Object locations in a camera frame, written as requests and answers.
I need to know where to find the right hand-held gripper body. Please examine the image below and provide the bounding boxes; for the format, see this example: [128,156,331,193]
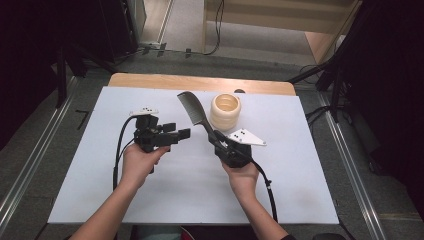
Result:
[214,128,268,169]

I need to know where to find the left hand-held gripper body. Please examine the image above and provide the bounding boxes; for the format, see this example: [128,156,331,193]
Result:
[129,106,179,154]

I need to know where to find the cream ribbed cup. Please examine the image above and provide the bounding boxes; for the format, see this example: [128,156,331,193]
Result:
[209,93,242,132]

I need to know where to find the black comb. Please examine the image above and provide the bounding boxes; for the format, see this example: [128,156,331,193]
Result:
[176,90,218,142]

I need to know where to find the person's right hand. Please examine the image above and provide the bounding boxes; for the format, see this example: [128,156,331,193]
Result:
[221,160,260,201]

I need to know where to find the person's left hand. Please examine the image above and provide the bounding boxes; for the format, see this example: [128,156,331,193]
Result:
[119,143,172,191]

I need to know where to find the wooden table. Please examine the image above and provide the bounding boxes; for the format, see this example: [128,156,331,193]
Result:
[108,73,297,97]

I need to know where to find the white table board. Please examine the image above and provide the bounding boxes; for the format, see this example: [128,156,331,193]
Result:
[47,86,340,225]

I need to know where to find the person's clothing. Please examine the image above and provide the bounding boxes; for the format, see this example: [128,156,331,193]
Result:
[129,225,261,240]

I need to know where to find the black stand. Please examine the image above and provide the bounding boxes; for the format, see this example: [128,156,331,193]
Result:
[54,43,118,109]
[288,0,381,124]

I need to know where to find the dark cabinet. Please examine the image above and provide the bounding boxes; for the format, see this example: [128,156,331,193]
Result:
[96,0,139,64]

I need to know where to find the left hand-held gripper cable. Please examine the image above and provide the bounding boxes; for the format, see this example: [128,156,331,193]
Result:
[112,114,139,192]

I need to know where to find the hand-held gripper cable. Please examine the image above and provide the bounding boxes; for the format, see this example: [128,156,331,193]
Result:
[112,114,139,192]
[249,159,279,224]

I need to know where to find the right hand-held gripper cable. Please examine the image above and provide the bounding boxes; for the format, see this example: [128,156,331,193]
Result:
[249,159,279,224]

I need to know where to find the black floor cables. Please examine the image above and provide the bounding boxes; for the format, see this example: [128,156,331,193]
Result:
[304,64,351,128]

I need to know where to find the hanging black cable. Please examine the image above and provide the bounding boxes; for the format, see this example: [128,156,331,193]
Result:
[203,0,225,57]

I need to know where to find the metal floor rail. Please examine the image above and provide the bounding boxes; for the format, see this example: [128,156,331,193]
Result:
[318,91,388,240]
[0,76,79,231]

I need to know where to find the light wooden frame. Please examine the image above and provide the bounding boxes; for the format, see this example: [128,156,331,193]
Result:
[202,0,363,65]

